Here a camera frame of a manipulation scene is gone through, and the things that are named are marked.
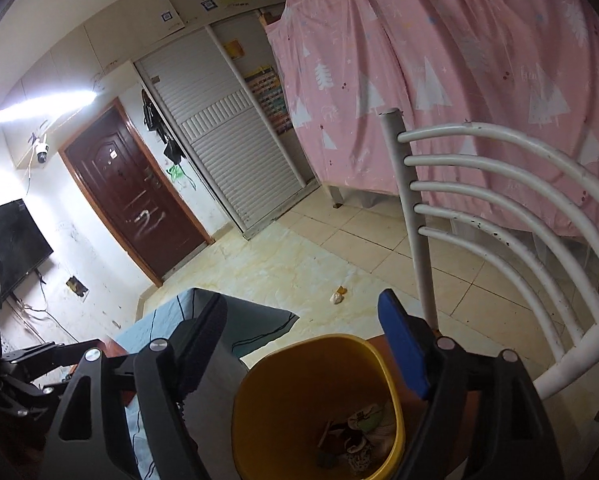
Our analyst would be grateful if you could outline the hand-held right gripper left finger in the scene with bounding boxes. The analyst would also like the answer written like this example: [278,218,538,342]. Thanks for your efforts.
[39,292,230,480]

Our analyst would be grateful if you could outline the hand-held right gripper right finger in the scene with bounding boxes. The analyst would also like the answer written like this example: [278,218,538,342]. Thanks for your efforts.
[378,288,555,480]

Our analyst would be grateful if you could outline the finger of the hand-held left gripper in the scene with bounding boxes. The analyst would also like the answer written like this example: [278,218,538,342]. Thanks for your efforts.
[2,342,70,365]
[26,339,105,386]

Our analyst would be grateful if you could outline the yellow plastic bin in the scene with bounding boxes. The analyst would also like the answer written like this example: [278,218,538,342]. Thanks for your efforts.
[232,335,405,480]

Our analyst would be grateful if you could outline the light blue tablecloth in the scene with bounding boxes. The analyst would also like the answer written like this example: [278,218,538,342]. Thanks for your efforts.
[114,287,300,480]

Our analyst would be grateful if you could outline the white metal chair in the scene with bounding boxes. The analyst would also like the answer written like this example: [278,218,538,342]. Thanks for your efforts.
[369,109,599,426]

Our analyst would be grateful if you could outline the dark red door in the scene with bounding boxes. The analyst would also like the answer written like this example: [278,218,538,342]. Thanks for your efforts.
[59,100,215,289]

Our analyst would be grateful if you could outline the ceiling light tube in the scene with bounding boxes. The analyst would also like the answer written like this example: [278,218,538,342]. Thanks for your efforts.
[0,87,100,129]

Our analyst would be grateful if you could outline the white sliding-door wardrobe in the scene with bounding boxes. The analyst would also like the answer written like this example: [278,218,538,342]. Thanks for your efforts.
[134,22,321,239]

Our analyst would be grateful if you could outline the black hanging bags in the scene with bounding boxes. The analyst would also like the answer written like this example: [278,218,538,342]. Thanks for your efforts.
[140,89,168,144]

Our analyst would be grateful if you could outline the colourful grid poster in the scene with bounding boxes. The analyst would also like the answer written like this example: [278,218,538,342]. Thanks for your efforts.
[244,63,293,136]

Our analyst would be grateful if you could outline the pink tree-print curtain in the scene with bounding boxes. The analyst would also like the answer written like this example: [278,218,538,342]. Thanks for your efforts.
[266,0,599,241]

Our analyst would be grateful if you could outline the white overhead cabinets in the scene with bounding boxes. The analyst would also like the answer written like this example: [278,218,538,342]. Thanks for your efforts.
[4,0,291,171]

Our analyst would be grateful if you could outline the white television cable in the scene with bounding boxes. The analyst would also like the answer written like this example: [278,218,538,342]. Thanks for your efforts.
[8,270,81,347]

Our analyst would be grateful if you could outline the black wall television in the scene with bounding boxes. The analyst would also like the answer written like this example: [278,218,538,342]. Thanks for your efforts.
[0,199,55,297]

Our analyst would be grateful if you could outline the open wall outlet box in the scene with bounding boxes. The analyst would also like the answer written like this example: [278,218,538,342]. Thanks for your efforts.
[65,275,90,302]

